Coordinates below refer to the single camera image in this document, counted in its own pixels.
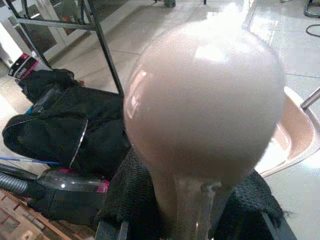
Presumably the beige dustpan with metal handle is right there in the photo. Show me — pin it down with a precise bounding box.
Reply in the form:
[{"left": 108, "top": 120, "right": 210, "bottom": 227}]
[{"left": 256, "top": 85, "right": 320, "bottom": 179}]

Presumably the large black bag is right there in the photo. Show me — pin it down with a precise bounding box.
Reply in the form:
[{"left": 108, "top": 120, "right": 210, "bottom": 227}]
[{"left": 1, "top": 68, "right": 132, "bottom": 177}]

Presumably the red black cardboard box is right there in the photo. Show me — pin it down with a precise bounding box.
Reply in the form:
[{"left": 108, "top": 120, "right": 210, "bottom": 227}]
[{"left": 6, "top": 51, "right": 49, "bottom": 81}]

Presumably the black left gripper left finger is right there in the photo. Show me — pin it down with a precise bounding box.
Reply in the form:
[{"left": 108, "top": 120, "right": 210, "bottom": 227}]
[{"left": 96, "top": 146, "right": 166, "bottom": 240}]

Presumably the beige broom with round knob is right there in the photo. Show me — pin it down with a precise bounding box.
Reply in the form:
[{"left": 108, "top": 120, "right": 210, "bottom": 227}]
[{"left": 123, "top": 4, "right": 286, "bottom": 240}]

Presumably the brown wooden slatted rack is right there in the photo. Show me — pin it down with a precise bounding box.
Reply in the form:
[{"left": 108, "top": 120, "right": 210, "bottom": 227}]
[{"left": 0, "top": 189, "right": 85, "bottom": 240}]

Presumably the black pink vacuum cleaner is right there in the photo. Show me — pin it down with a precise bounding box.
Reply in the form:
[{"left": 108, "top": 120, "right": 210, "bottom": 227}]
[{"left": 0, "top": 161, "right": 111, "bottom": 224}]

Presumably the black floor cable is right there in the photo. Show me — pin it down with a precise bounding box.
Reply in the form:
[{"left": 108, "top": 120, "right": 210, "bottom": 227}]
[{"left": 305, "top": 23, "right": 320, "bottom": 39}]

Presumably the black-framed table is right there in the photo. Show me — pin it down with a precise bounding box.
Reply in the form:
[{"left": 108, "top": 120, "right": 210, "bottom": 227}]
[{"left": 4, "top": 0, "right": 125, "bottom": 95}]

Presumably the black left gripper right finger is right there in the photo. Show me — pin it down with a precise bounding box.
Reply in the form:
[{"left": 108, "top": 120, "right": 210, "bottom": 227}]
[{"left": 224, "top": 169, "right": 299, "bottom": 240}]

